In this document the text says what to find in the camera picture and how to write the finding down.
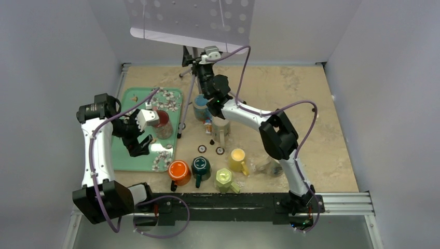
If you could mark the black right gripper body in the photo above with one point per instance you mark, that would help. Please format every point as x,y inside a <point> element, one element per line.
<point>204,73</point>

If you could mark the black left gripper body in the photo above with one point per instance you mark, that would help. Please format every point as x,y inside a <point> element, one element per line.
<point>128,132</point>

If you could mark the pink ghost mug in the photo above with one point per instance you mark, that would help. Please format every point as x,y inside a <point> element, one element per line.
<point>164,129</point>

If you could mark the grey music stand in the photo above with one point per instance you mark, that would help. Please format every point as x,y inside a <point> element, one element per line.
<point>194,24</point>

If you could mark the orange mug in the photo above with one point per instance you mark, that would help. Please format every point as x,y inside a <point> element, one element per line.
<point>179,173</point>

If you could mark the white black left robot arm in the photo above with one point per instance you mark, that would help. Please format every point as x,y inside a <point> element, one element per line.
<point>101,198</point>

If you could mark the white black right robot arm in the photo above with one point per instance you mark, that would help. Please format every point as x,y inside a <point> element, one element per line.
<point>278,135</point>

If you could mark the blue mug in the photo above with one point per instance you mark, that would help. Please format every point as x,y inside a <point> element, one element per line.
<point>200,108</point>

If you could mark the teal seashell mug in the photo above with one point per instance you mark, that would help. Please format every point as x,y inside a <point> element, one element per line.
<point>220,130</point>

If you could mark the dark green mug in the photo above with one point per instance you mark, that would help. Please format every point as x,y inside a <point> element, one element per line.
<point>201,170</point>

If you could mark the yellow mug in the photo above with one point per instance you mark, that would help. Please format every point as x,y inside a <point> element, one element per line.
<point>237,161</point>

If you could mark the light green hexagonal mug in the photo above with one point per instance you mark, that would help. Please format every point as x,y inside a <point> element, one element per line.
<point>224,181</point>

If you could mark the cream coral mug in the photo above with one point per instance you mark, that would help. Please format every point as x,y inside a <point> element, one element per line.
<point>270,167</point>

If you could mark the ice cream cone toy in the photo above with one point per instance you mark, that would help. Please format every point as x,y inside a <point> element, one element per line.
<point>208,126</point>

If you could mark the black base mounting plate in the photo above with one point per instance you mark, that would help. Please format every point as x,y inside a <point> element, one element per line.
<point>278,208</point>

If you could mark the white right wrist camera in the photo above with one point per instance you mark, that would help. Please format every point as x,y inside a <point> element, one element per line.
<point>209,54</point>

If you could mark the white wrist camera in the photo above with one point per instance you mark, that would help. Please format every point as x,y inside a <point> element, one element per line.
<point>209,54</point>
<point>146,118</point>

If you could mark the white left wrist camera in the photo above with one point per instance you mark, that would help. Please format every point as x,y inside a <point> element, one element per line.
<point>146,118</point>

